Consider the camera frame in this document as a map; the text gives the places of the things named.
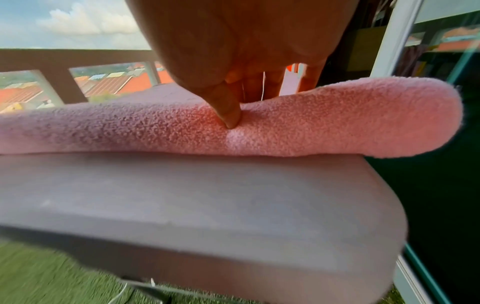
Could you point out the person's right hand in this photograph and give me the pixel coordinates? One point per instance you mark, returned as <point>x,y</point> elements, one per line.
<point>240,41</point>

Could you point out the pink fleece towel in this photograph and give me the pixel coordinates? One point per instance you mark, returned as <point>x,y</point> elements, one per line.
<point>262,124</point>

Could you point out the grey plastic table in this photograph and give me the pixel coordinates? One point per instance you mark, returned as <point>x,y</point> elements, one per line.
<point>187,207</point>

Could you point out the beige balcony railing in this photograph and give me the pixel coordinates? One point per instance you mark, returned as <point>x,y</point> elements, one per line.
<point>56,71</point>

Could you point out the green artificial grass mat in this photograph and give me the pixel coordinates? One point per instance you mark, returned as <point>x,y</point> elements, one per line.
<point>48,273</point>

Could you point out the white sliding door frame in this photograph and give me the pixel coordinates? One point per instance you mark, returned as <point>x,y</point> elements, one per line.
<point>393,38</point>

